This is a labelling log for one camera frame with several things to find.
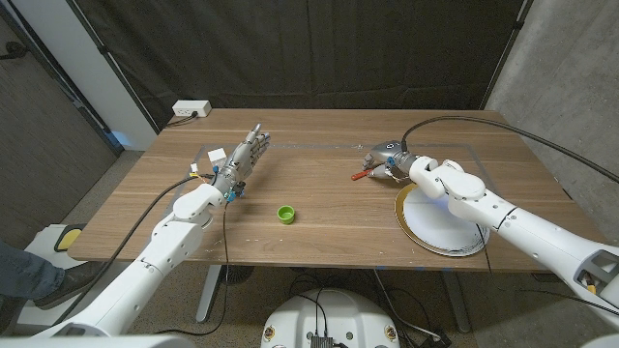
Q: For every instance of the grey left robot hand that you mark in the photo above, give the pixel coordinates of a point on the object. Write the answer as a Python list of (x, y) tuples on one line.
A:
[(239, 162)]

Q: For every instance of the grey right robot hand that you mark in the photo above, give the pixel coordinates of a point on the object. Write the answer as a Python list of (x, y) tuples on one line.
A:
[(389, 152)]

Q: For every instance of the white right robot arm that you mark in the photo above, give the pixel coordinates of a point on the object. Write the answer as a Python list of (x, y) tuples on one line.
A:
[(508, 217)]

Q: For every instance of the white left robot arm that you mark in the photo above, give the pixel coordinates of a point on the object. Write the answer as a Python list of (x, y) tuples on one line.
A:
[(169, 241)]

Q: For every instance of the white paper plate gold rim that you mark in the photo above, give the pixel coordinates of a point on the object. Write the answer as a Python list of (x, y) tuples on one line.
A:
[(430, 222)]

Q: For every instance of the small white box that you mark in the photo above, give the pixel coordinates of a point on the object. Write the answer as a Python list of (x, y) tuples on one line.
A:
[(216, 156)]

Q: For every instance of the small green cup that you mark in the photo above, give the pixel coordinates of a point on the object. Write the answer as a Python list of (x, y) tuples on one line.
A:
[(285, 214)]

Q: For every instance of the white power strip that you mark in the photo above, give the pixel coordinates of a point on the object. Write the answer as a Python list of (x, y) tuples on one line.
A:
[(191, 107)]

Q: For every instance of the black round floor object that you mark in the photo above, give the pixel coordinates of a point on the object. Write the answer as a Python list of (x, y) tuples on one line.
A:
[(236, 274)]

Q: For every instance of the black backdrop cloth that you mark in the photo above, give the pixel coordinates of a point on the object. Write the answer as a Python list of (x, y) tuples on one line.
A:
[(309, 48)]

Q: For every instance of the grey table leg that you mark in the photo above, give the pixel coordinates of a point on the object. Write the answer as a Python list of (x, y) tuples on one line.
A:
[(209, 295), (457, 304)]

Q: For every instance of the metal backdrop stand pole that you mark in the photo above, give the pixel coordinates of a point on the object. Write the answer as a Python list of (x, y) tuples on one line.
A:
[(116, 67), (508, 53)]

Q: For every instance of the white robot torso base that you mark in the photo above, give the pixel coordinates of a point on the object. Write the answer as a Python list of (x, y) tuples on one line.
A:
[(338, 314)]

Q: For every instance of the white device with yellow pad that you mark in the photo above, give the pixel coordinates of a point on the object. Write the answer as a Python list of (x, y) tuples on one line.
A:
[(67, 238)]

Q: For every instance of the dark shoe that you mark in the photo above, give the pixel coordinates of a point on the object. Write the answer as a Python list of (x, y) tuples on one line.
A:
[(72, 285)]

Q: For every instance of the person leg in blue jeans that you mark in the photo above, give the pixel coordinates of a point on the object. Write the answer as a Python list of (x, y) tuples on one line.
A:
[(24, 275)]

